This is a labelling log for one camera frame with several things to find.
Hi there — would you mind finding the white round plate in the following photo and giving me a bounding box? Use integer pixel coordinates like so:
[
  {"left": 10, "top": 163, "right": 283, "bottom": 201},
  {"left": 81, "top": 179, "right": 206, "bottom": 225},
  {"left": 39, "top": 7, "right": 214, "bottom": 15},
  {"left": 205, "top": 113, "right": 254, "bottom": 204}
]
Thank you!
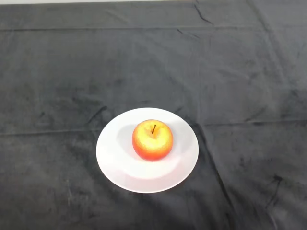
[{"left": 95, "top": 107, "right": 200, "bottom": 194}]

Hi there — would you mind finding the black velvet table cloth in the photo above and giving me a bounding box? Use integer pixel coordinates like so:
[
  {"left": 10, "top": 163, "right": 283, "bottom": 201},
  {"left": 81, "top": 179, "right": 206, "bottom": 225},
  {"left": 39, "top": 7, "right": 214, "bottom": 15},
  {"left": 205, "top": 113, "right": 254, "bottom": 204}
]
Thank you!
[{"left": 0, "top": 0, "right": 307, "bottom": 230}]

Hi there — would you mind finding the red yellow apple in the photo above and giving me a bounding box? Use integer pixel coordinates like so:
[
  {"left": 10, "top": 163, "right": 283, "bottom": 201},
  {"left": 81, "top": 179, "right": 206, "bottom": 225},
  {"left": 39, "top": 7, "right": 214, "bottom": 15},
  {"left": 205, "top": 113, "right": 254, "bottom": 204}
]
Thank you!
[{"left": 131, "top": 119, "right": 174, "bottom": 161}]

